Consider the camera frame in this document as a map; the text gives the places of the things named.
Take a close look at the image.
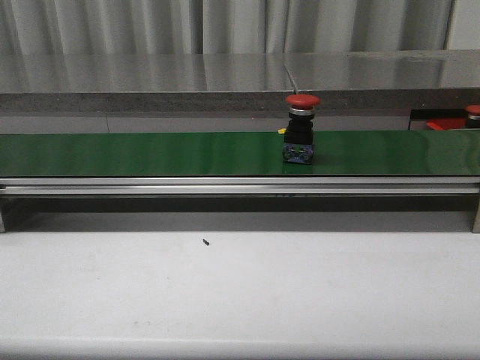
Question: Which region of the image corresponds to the aluminium conveyor frame rail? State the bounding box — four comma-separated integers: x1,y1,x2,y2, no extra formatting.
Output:
1,175,479,197

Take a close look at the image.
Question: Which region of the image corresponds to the grey stone slab left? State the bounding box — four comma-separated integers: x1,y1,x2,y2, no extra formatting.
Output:
1,54,294,113

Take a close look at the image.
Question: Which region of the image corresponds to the red plastic tray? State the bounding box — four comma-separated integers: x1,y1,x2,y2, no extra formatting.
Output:
426,118,476,131

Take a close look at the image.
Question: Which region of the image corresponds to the right metal conveyor leg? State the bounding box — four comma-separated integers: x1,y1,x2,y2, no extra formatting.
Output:
471,196,480,234

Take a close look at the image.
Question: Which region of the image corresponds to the metal conveyor leg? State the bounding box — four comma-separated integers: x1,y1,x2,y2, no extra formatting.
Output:
0,198,15,233
471,196,480,234

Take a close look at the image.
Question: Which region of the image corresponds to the grey stone slab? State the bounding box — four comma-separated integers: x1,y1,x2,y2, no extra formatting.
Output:
284,49,479,111
1,54,294,113

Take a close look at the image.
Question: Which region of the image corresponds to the green conveyor belt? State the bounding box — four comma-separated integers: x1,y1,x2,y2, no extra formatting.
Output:
1,130,479,177

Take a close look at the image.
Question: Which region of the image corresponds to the grey stone slab right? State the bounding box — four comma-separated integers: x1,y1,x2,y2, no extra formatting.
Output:
284,49,479,111

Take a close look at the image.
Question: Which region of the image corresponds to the red mushroom push button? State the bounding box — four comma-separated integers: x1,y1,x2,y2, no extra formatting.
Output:
282,94,321,165
465,104,480,129

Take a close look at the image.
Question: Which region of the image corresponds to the left metal conveyor leg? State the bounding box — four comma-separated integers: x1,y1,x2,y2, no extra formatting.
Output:
0,198,15,233

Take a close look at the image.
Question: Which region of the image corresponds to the grey pleated curtain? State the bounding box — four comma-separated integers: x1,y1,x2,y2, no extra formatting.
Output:
0,0,480,57

